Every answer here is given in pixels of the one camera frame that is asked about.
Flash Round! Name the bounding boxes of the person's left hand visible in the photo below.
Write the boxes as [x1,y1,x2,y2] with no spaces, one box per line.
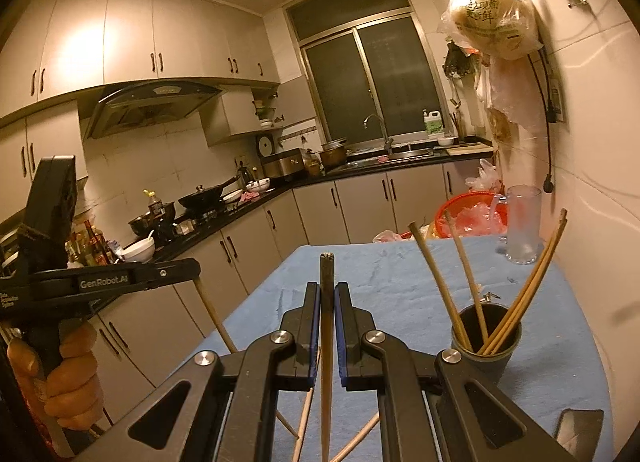
[7,323,103,430]

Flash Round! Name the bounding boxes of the clear glass pitcher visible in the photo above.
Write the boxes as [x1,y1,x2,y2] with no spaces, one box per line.
[495,185,543,265]

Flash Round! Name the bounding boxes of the kitchen window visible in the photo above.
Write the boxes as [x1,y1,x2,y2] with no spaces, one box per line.
[285,0,448,143]

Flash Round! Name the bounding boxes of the black wok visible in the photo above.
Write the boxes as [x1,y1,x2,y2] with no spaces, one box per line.
[177,176,241,210]

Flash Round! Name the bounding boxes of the metal box appliance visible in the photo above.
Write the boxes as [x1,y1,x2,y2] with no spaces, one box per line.
[262,152,306,178]

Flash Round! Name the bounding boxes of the wooden cutting board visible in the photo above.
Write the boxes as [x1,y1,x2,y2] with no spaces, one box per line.
[446,142,493,156]

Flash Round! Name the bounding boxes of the dark curved panel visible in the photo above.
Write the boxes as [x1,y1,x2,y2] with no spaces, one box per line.
[555,409,606,450]

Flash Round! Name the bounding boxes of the hanging plastic bag of buns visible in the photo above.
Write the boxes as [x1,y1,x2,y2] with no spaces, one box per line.
[439,0,543,60]

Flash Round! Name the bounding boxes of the row of sauce bottles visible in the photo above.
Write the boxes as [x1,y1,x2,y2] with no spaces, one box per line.
[65,219,118,268]

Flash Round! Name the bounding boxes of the white bowl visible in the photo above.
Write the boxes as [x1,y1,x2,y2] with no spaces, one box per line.
[121,237,156,263]

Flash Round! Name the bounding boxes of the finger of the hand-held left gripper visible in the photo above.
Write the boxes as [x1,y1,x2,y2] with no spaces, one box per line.
[30,258,202,304]

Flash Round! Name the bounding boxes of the black cooking pot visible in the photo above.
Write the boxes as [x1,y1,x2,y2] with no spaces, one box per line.
[129,202,176,238]

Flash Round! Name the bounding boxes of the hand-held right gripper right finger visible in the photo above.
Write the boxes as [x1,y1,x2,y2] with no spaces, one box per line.
[335,282,578,462]

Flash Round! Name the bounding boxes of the black power cable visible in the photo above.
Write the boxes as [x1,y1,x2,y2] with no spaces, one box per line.
[530,52,558,193]

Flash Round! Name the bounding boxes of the range hood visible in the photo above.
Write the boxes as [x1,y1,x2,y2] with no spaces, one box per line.
[82,81,226,139]

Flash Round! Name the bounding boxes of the black cup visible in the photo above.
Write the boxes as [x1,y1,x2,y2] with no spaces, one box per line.
[451,305,522,385]

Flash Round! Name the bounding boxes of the steel sink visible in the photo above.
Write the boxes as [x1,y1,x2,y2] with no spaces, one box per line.
[345,147,436,165]

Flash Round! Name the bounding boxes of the cream wall cabinets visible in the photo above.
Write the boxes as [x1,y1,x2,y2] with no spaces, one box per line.
[0,0,281,123]

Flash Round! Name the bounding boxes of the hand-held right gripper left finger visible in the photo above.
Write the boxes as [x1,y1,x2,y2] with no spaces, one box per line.
[75,282,321,462]

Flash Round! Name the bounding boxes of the cream base cabinets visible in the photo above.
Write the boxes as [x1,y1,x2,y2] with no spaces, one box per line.
[87,159,496,413]

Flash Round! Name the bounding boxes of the white plastic bag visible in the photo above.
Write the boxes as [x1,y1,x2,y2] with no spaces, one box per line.
[467,158,503,193]

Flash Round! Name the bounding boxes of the black kitchen countertop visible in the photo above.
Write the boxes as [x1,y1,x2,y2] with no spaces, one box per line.
[115,145,496,263]

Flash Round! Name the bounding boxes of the red plastic basin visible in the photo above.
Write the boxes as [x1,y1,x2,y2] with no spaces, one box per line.
[434,191,511,240]

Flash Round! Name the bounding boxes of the brown cooking pot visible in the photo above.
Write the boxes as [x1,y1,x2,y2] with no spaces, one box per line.
[319,138,348,167]

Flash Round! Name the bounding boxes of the blue tablecloth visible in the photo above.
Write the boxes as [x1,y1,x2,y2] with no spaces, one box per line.
[190,235,613,462]

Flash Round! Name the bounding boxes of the metal faucet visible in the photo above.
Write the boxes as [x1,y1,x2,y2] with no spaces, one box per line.
[364,114,393,153]

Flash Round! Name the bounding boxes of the green detergent bottle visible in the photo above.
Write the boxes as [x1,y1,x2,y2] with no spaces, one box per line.
[421,110,445,137]

